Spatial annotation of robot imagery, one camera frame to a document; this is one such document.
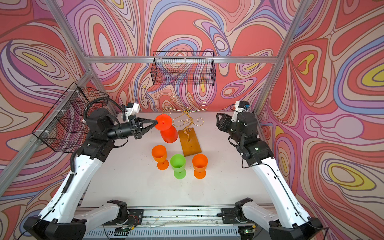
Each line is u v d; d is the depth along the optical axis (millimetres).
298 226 362
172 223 730
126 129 548
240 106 567
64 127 719
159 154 829
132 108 586
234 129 555
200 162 792
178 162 822
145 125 575
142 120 575
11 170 515
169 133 686
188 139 993
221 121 595
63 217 368
